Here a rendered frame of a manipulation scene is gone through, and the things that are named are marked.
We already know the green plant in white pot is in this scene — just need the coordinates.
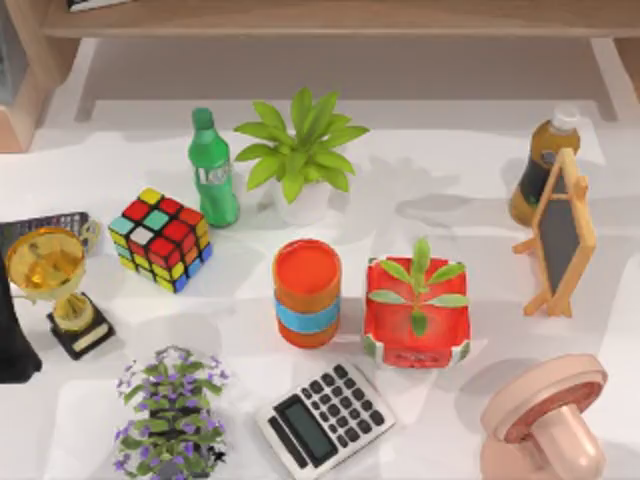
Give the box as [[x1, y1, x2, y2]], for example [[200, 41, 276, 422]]
[[233, 87, 371, 225]]

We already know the orange and blue can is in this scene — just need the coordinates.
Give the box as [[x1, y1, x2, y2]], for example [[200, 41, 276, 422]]
[[272, 238, 344, 350]]

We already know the gold trophy on black base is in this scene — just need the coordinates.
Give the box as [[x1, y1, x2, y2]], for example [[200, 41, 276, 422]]
[[5, 219, 117, 362]]

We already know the plant in red square pot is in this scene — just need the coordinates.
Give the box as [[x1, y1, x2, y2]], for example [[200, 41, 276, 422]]
[[361, 237, 472, 370]]

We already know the amber bottle with white cap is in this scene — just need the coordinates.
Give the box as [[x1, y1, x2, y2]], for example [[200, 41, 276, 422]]
[[509, 105, 582, 226]]

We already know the wooden shelf unit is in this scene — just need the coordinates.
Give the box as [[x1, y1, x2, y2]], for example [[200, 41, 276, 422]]
[[0, 0, 640, 154]]

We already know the dark remote control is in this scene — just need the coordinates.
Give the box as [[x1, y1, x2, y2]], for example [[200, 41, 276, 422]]
[[0, 211, 91, 256]]

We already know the wooden framed blackboard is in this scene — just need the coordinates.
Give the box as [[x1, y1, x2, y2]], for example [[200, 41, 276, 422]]
[[511, 147, 598, 319]]

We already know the silver calculator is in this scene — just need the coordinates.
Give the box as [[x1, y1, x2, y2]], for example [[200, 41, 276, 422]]
[[256, 359, 397, 480]]

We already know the multicoloured puzzle cube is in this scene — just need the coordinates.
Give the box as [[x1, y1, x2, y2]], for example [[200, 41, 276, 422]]
[[107, 186, 214, 296]]

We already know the green bottle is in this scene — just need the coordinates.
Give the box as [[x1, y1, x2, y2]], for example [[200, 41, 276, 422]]
[[187, 107, 241, 229]]

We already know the pink mushroom shaped lamp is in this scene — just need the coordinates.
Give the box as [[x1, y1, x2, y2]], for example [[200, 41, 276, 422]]
[[479, 353, 610, 480]]

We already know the dark book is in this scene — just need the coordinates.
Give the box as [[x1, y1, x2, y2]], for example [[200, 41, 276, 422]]
[[67, 0, 132, 13]]

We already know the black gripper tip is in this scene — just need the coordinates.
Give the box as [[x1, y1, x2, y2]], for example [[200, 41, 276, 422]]
[[0, 249, 43, 385]]

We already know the purple flower plant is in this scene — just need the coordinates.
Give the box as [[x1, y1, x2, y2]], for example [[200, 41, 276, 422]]
[[112, 344, 231, 480]]

